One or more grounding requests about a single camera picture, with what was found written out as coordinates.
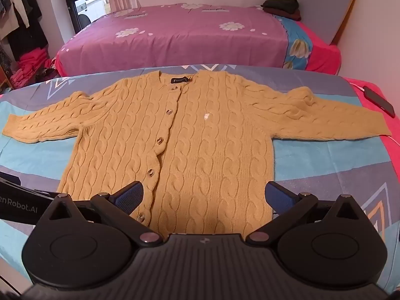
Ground white charging cable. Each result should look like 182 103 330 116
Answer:
349 82 400 147

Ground grey leaning board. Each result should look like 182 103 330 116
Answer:
324 0 363 46

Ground pile of pink clothes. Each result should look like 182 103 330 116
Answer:
10 47 58 89

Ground dark framed window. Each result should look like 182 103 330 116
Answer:
60 0 112 35

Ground blue tulip print sheet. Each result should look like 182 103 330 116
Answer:
282 17 314 70

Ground purple floral bed sheet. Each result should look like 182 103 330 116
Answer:
55 2 290 77

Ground dark smartphone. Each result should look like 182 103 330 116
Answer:
362 85 396 119

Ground dark folded clothes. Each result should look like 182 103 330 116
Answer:
261 0 302 22

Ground pink bed sheet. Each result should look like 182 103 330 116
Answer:
343 75 400 182
295 21 342 76

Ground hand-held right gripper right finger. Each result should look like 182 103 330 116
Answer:
245 181 373 247

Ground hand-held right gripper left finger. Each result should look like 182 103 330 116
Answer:
36 181 165 247

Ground mustard cable-knit cardigan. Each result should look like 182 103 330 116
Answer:
1 69 393 236

